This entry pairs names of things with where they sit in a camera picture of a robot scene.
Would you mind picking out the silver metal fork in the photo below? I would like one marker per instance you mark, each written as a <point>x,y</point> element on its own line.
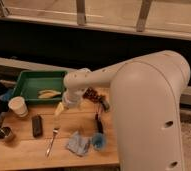
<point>54,133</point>

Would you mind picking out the white paper cup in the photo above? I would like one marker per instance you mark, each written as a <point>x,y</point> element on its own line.
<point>18,106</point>

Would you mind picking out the yellow banana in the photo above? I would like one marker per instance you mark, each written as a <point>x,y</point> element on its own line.
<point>48,93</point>

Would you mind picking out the green plastic tray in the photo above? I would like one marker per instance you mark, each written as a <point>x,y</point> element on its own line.
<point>30,83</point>

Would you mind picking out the small metal can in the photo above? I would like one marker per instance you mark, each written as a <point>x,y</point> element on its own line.
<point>6,134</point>

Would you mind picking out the blue dish brush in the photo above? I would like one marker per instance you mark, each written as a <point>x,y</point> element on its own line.
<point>98,139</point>

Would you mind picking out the blue object at table edge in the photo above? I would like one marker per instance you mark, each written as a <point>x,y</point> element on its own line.
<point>6,96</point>

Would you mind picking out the dark grape bunch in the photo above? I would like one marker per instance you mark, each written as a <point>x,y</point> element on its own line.
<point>92,95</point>

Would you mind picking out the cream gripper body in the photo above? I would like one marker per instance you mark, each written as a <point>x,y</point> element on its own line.
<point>60,108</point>

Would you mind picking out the black rectangular block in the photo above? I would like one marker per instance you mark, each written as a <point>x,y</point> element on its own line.
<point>37,129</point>

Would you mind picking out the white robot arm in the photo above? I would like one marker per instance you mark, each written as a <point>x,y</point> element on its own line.
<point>144,95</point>

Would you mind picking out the crumpled blue cloth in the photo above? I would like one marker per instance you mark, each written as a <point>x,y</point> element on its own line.
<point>78,144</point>

